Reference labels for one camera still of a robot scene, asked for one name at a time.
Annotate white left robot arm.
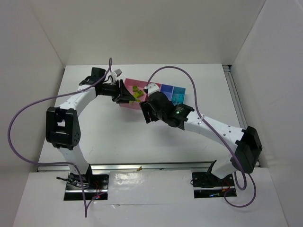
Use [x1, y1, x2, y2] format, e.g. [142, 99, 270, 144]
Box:
[45, 67, 135, 187]

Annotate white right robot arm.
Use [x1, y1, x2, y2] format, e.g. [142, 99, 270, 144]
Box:
[140, 92, 262, 179]

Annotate teal legos in container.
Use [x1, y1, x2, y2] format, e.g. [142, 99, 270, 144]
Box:
[171, 93, 185, 105]

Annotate pink large container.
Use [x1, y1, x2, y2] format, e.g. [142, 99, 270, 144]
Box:
[120, 78, 147, 110]

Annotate blue purple container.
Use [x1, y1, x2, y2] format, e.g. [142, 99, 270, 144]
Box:
[160, 84, 174, 101]

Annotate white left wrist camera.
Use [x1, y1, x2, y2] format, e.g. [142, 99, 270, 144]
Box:
[111, 69, 122, 80]

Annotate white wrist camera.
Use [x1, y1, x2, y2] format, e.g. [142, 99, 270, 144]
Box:
[143, 83, 160, 96]
[111, 69, 122, 80]

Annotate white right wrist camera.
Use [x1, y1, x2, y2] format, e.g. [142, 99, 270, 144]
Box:
[143, 83, 160, 96]

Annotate aluminium rail front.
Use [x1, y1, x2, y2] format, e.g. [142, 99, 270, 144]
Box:
[36, 161, 216, 173]

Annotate aluminium rail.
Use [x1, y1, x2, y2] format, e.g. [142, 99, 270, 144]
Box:
[36, 161, 216, 173]
[222, 65, 261, 168]

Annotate aluminium rail right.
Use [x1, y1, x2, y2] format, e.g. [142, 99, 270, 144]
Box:
[222, 65, 261, 168]

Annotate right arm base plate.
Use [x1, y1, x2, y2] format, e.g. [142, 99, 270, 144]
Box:
[190, 172, 237, 199]

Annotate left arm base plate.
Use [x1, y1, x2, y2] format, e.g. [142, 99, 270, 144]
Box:
[62, 174, 109, 201]

